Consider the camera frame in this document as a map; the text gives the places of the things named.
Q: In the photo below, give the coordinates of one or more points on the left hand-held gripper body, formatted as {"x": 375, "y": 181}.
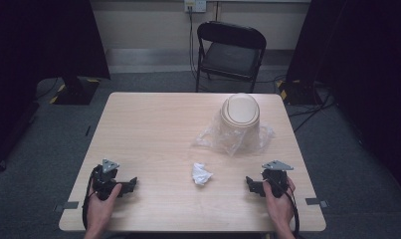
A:
{"x": 104, "y": 181}

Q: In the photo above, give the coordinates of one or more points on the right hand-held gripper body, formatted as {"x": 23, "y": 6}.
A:
{"x": 275, "y": 179}

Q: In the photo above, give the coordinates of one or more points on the person's left hand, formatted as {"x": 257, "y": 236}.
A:
{"x": 100, "y": 209}

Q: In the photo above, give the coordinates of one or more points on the person's right hand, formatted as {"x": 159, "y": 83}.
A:
{"x": 278, "y": 209}

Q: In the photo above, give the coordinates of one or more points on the crumpled white tissue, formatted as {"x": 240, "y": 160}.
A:
{"x": 200, "y": 174}

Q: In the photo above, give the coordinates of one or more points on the clear plastic bag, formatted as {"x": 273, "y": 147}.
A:
{"x": 214, "y": 137}

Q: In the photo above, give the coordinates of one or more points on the beige lidded trash bin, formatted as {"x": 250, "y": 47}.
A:
{"x": 240, "y": 116}

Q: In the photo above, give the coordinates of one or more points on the black stand base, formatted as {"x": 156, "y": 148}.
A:
{"x": 297, "y": 93}
{"x": 76, "y": 91}

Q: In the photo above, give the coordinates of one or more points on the black folding chair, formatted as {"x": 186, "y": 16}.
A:
{"x": 231, "y": 58}

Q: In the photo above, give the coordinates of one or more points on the black curtain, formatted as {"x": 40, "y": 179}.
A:
{"x": 39, "y": 43}
{"x": 360, "y": 66}

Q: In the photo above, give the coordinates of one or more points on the grey table edge bracket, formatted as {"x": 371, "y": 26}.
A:
{"x": 315, "y": 201}
{"x": 67, "y": 205}

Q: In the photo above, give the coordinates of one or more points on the white wall outlet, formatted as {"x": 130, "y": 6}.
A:
{"x": 195, "y": 5}

